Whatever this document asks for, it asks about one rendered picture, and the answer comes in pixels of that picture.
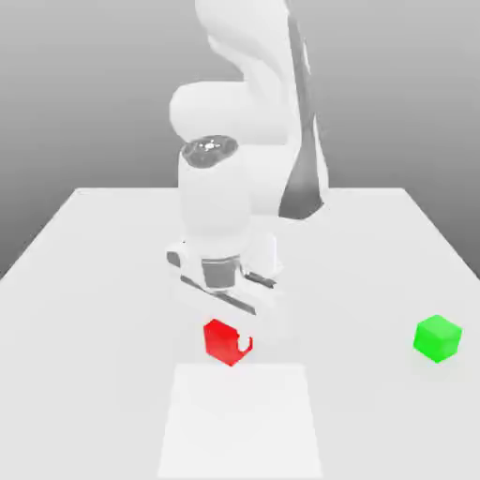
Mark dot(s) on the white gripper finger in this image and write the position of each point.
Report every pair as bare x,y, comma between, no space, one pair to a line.
244,330

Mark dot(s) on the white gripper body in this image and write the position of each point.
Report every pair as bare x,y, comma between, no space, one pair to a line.
240,300

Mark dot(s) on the small red cube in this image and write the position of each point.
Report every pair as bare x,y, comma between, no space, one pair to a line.
221,343

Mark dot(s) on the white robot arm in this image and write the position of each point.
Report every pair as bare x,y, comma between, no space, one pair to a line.
213,195

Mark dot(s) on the small green cube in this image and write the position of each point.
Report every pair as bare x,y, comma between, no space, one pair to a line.
437,339

